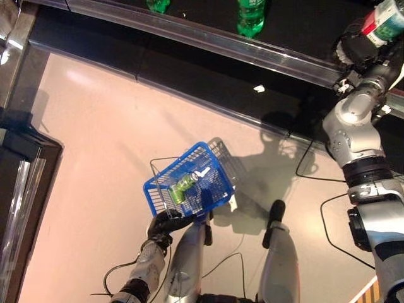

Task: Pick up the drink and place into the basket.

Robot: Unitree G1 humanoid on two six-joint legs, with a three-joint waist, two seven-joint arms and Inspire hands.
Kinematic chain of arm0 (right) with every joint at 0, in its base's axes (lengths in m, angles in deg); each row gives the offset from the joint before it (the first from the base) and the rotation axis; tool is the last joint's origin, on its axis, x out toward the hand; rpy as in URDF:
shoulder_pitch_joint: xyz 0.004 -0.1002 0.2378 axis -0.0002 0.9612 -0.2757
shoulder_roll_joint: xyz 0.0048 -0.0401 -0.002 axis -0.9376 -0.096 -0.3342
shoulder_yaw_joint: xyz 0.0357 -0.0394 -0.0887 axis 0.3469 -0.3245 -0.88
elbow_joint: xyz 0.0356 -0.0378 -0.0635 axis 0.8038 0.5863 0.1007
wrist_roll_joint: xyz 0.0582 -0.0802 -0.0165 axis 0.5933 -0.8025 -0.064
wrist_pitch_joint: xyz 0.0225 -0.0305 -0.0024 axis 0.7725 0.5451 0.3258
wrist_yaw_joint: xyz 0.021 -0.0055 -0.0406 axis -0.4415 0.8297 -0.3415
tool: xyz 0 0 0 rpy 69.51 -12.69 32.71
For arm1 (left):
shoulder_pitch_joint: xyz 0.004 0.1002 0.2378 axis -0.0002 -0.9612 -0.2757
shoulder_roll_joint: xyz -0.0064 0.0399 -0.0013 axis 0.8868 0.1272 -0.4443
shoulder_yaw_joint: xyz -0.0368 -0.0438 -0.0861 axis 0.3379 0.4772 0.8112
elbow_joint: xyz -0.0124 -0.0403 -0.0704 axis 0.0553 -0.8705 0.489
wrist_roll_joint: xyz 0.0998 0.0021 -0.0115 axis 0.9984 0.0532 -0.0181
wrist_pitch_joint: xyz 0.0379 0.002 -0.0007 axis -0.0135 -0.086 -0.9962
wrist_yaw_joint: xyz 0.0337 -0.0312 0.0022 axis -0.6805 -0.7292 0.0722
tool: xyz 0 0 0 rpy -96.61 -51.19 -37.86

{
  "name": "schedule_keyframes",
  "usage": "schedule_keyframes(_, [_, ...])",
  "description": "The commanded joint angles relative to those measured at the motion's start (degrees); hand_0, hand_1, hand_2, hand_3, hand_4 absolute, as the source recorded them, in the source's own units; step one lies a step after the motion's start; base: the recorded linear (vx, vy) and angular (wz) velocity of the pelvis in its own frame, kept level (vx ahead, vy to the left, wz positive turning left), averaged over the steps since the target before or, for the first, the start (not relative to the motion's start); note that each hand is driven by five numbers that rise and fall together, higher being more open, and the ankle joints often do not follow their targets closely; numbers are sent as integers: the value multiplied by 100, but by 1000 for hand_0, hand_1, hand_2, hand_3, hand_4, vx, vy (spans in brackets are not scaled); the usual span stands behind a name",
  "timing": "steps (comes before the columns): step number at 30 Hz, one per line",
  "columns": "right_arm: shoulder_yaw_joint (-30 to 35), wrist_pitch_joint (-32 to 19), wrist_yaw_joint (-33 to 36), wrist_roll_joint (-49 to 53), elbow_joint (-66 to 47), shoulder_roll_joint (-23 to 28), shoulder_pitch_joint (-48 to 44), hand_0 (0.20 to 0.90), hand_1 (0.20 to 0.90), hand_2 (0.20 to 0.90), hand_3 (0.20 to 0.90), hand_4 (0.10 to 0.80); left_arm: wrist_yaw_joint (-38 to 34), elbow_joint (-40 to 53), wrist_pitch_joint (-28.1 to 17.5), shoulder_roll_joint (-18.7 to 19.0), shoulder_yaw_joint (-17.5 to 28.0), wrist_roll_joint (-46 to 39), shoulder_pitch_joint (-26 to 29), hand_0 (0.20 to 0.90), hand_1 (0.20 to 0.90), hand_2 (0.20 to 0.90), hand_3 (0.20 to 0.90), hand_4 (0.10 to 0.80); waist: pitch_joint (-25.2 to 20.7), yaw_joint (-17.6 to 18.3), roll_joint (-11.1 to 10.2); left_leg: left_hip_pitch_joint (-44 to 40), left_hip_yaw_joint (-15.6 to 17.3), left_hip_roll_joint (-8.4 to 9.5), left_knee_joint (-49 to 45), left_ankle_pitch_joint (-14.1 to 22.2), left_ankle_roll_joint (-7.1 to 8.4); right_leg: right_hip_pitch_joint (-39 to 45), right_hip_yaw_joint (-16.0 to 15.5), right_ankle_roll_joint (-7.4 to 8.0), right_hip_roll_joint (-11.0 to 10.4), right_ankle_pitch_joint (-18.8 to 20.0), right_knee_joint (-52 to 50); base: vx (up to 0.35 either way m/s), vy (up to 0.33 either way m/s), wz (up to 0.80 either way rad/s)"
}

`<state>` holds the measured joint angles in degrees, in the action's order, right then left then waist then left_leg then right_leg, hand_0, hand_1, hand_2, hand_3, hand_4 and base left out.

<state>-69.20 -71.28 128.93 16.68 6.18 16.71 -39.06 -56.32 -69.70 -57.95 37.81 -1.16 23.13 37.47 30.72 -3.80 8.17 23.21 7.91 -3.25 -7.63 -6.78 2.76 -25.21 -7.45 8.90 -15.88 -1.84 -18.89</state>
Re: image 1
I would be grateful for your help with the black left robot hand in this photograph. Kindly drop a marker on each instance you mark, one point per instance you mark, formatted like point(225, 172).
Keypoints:
point(164, 227)

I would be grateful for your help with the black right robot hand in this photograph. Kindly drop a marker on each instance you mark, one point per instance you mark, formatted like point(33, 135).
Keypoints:
point(356, 47)

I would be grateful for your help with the clear water bottle red label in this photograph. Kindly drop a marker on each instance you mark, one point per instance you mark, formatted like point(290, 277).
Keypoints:
point(385, 22)

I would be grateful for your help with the blue plastic shopping basket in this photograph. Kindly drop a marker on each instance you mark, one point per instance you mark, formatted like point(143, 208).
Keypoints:
point(217, 186)

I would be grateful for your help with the green Sprite bottle yellow cap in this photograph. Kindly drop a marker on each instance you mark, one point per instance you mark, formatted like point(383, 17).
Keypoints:
point(158, 4)
point(251, 17)

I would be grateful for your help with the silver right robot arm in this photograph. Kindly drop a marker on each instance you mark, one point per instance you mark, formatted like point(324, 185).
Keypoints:
point(353, 107)

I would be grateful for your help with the green bottle in basket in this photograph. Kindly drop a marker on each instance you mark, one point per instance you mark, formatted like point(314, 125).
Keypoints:
point(181, 187)

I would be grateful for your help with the silver left robot leg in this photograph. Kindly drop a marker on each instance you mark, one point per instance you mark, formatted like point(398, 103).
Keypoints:
point(186, 259)

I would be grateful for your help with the black robot waist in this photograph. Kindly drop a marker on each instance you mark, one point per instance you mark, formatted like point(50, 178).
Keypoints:
point(227, 299)

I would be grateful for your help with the white paper scrap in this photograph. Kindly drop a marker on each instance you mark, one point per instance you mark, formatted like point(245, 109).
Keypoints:
point(259, 89)

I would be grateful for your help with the black framed display cabinet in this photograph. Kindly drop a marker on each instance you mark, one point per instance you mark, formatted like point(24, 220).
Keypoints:
point(12, 151)

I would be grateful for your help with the black shelf board clear rail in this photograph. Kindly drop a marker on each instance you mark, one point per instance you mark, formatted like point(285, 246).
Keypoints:
point(300, 31)
point(189, 72)

